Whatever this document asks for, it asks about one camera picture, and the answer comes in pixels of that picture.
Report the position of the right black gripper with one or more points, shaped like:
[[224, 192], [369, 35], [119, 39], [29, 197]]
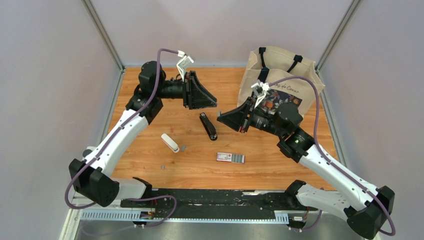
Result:
[[236, 118]]

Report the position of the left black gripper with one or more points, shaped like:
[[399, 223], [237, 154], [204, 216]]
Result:
[[195, 95]]

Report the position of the black stapler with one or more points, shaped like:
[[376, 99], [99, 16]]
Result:
[[208, 126]]

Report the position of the white stapler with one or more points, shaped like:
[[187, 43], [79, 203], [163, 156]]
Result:
[[170, 143]]

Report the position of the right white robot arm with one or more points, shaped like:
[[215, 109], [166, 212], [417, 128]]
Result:
[[364, 206]]

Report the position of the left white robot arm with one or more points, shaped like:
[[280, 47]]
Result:
[[91, 176]]

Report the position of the red staple box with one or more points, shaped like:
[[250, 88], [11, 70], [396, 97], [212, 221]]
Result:
[[230, 157]]

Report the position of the beige floral tote bag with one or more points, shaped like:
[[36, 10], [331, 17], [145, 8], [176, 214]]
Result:
[[269, 64]]

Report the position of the white box with knob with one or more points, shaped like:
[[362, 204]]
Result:
[[88, 151]]

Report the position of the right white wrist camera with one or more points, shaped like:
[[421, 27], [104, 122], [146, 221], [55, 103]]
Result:
[[260, 89]]

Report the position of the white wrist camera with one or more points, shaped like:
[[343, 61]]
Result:
[[183, 63], [260, 89]]

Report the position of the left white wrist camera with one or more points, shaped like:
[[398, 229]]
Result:
[[183, 63]]

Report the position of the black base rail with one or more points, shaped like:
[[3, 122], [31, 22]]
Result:
[[224, 206]]

